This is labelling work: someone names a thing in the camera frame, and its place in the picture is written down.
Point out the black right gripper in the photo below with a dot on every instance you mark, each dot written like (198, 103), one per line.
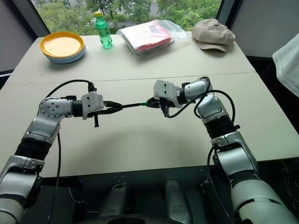
(166, 107)

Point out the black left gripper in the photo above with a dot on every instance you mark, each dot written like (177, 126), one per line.
(95, 115)

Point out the green marker cap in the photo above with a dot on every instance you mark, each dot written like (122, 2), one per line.
(144, 103)

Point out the black marker pen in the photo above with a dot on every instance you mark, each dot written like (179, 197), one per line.
(130, 105)

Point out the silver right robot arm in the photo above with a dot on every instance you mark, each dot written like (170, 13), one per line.
(243, 163)

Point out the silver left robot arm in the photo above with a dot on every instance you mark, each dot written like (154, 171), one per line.
(45, 127)

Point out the beige flat cap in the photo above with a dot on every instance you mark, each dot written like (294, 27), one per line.
(212, 35)

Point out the light blue plate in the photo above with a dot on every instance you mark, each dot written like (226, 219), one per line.
(70, 58)
(67, 61)

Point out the red folded cloth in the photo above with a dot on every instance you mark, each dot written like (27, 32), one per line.
(149, 37)

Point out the clear plastic bag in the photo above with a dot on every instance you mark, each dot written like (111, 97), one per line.
(180, 35)

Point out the green plastic bottle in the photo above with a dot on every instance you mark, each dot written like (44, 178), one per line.
(104, 30)

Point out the yellow plate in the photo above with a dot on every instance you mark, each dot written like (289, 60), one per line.
(61, 44)

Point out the dark rounded shape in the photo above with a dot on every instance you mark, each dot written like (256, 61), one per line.
(175, 200)
(116, 198)

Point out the white cloth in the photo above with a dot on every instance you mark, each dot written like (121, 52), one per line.
(288, 67)

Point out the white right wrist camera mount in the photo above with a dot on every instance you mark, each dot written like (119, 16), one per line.
(164, 89)

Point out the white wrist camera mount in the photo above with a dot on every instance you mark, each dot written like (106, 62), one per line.
(92, 102)
(164, 89)

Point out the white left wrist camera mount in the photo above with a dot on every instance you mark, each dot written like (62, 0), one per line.
(92, 102)

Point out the dark window frame post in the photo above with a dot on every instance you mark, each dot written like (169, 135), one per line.
(30, 16)
(223, 9)

